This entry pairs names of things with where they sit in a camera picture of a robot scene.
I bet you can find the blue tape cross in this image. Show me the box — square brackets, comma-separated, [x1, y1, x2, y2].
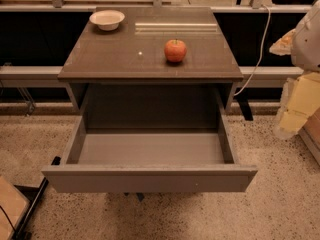
[124, 193, 145, 202]

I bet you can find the black floor rail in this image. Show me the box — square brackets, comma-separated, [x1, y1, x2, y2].
[11, 178, 49, 240]

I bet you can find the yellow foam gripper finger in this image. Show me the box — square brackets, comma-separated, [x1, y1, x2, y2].
[269, 29, 295, 56]
[273, 72, 320, 140]

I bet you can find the red apple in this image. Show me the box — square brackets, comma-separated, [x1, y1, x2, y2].
[164, 39, 187, 63]

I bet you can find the wooden box at left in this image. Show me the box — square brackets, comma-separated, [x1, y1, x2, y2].
[0, 176, 29, 240]

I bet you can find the white bowl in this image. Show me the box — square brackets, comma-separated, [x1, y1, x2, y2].
[89, 10, 125, 31]

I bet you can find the grey top drawer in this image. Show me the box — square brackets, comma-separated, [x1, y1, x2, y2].
[41, 83, 259, 194]

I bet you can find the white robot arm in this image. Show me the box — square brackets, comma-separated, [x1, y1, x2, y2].
[269, 1, 320, 139]

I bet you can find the white cable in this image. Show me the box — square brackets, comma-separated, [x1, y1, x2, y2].
[233, 4, 272, 97]

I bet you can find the grey drawer cabinet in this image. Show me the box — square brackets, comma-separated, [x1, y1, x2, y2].
[58, 7, 243, 108]

